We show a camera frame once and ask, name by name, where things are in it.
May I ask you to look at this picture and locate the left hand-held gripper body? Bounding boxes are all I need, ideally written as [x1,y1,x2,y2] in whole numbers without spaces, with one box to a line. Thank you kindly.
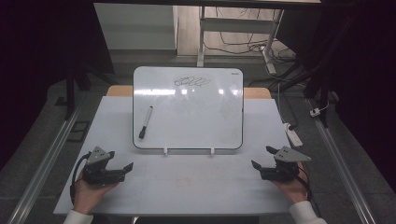
[81,146,126,187]

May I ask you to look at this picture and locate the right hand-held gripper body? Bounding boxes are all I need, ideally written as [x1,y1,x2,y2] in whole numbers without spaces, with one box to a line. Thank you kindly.
[260,146,312,182]

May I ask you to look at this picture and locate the white whiteboard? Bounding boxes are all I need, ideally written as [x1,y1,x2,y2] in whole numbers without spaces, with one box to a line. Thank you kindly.
[132,65,245,150]

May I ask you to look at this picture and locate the person's right hand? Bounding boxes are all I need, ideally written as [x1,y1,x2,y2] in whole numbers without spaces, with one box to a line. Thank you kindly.
[270,161,310,205]

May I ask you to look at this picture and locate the person's left hand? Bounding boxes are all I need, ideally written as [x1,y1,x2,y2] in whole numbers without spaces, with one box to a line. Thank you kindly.
[72,172,120,216]

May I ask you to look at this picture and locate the white power strip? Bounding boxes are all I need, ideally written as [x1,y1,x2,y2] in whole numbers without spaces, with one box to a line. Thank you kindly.
[282,122,304,148]

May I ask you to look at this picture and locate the wooden table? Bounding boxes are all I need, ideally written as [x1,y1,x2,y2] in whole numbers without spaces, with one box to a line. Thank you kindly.
[106,85,273,100]

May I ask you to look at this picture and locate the black metal stand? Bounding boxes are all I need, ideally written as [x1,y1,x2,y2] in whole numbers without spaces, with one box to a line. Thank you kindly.
[54,60,117,121]
[270,15,360,129]

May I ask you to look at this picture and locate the white cabinet panel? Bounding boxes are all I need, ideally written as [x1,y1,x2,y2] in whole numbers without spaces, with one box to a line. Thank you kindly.
[93,3,178,51]

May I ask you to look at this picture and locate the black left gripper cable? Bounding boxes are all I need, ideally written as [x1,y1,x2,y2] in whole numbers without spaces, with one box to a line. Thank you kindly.
[69,151,93,206]

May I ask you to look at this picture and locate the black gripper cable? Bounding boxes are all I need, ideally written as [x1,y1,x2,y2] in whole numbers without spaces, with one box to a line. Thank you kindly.
[69,151,93,206]
[297,165,322,218]

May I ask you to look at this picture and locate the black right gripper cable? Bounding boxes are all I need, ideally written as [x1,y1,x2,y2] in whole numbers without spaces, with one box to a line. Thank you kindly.
[297,165,322,218]

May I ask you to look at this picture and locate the aluminium rail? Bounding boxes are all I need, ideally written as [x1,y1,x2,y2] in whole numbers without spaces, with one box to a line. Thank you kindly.
[7,92,89,224]
[305,97,378,224]

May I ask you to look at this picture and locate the black floor cables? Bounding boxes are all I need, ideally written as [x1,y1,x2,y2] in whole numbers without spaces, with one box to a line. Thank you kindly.
[204,7,297,63]

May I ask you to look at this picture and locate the white desk frame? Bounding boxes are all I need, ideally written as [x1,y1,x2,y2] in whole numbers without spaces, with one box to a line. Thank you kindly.
[196,6,285,76]

